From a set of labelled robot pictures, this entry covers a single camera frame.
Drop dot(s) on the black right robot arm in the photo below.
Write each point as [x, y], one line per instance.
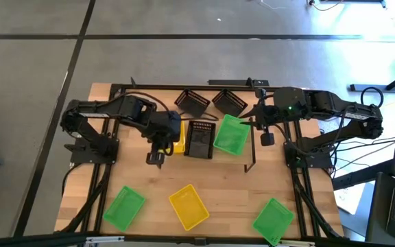
[328, 101]

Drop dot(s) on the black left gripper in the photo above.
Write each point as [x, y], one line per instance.
[165, 127]

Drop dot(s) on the black slotted plastic basket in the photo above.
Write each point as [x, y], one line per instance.
[230, 103]
[192, 103]
[199, 144]

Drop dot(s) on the black rig crossbeam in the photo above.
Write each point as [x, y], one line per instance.
[29, 240]

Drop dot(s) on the black diagonal desk bar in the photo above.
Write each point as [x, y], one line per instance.
[362, 175]

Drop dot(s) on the black desk leg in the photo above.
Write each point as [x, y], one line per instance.
[372, 87]

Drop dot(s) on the green slotted plastic basket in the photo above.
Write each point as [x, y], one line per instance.
[273, 221]
[231, 135]
[123, 209]

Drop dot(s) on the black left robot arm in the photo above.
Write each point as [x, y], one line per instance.
[115, 106]

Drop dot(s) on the white paper sheet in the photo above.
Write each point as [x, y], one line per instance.
[350, 199]

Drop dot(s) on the black mount bar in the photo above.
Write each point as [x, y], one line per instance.
[231, 82]

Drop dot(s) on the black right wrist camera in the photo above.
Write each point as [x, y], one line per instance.
[267, 139]

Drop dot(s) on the black aluminium table frame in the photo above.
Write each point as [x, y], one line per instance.
[156, 87]

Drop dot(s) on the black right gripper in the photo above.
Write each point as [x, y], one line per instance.
[270, 116]

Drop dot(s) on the yellow slotted plastic basket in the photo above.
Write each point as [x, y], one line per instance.
[189, 207]
[181, 144]

